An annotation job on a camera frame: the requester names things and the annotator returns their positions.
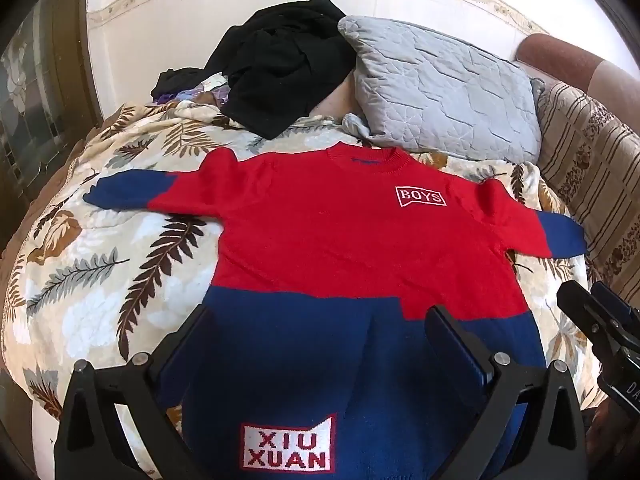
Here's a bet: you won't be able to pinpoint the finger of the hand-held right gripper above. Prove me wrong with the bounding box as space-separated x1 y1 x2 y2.
556 280 626 356
591 281 640 333

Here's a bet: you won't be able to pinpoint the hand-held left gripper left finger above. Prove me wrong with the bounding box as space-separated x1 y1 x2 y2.
54 304 214 480

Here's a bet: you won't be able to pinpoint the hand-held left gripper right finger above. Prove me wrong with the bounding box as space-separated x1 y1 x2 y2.
425 304 589 480

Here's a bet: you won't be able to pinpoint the red and blue knit sweater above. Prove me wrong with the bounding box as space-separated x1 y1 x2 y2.
82 142 588 480

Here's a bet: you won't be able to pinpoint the black clothes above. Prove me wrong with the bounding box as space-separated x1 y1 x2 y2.
151 0 357 141

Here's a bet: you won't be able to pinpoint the person's right hand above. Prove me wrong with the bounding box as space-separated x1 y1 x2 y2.
584 399 627 467

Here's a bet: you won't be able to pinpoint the leaf print blanket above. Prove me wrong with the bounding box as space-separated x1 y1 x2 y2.
0 101 608 461

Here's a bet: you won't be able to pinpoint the brown striped cushion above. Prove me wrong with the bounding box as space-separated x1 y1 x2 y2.
536 79 640 308

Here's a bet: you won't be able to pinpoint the purple and white cloth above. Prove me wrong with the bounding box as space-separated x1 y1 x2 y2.
152 72 236 111

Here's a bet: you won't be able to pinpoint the grey quilted pillow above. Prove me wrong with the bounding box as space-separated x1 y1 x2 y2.
337 14 546 163

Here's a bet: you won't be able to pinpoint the pink brown headboard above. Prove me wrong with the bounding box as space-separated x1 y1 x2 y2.
516 33 640 103

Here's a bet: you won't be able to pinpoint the wooden door with glass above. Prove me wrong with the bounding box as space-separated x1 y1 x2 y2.
0 0 117 246

